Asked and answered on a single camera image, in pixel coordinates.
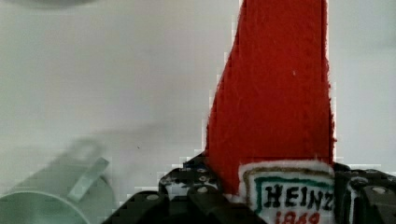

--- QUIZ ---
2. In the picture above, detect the green mug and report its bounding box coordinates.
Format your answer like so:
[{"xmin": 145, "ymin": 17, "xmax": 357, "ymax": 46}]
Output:
[{"xmin": 0, "ymin": 139, "xmax": 115, "ymax": 224}]

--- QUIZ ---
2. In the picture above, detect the red felt ketchup bottle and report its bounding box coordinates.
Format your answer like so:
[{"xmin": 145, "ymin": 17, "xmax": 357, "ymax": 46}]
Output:
[{"xmin": 205, "ymin": 0, "xmax": 335, "ymax": 224}]

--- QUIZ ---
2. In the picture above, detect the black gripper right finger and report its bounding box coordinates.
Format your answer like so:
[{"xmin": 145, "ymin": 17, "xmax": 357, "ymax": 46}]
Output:
[{"xmin": 334, "ymin": 163, "xmax": 396, "ymax": 224}]

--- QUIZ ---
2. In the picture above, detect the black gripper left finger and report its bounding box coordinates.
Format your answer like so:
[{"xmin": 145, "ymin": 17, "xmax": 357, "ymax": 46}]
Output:
[{"xmin": 102, "ymin": 154, "xmax": 267, "ymax": 224}]

